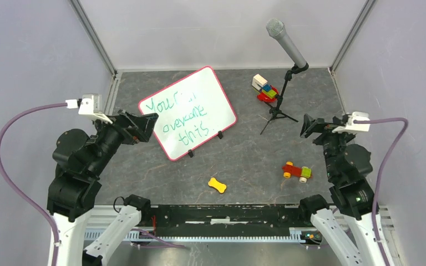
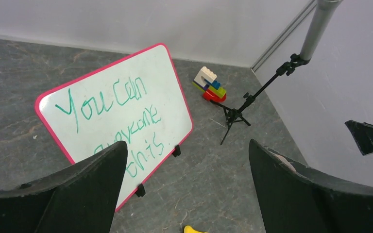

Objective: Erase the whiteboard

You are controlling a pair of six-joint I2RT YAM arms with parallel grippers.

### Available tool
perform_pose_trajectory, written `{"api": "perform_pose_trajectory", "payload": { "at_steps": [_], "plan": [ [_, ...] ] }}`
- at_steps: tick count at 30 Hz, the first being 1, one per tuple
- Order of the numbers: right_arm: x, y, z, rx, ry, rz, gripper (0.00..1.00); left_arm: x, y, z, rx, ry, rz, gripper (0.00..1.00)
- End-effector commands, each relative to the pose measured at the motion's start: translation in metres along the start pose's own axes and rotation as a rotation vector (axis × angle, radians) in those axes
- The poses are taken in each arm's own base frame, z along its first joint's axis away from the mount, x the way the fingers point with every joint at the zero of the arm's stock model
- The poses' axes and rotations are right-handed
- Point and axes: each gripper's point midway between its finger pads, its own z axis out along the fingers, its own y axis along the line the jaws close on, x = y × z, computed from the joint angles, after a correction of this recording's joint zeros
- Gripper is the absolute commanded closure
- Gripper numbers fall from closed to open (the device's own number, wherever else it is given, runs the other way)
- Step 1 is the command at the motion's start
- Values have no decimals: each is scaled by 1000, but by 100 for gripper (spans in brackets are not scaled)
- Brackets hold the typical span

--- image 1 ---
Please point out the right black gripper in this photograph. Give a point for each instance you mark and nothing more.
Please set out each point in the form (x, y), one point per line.
(325, 128)

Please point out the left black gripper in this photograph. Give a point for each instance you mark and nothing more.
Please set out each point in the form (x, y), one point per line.
(142, 127)

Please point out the pink framed whiteboard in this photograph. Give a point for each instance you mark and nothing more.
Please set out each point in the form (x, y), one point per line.
(192, 111)

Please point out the yellow bone-shaped eraser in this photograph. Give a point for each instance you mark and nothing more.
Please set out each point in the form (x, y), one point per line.
(217, 185)

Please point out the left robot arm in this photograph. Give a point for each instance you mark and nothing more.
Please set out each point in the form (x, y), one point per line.
(80, 160)

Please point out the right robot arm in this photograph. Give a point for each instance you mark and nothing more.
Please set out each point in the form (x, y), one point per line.
(347, 166)

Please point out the black microphone tripod stand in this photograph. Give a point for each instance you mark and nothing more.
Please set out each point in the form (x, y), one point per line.
(275, 111)

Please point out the red yellow toy car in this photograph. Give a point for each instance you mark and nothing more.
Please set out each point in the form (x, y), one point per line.
(302, 173)

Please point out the colourful toy block stack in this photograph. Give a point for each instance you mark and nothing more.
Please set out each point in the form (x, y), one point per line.
(265, 92)

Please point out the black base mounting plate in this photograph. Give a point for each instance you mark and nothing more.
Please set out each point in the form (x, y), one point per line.
(224, 220)

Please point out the silver microphone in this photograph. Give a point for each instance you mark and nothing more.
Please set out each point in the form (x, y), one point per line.
(277, 30)

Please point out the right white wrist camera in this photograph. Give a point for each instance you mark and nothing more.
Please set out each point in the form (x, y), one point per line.
(356, 123)

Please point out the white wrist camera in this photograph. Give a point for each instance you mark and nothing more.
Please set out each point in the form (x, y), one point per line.
(356, 123)
(89, 106)

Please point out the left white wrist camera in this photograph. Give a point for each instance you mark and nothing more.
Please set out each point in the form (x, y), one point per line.
(89, 106)

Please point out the slotted cable duct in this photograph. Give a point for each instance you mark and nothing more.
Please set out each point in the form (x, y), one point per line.
(135, 236)

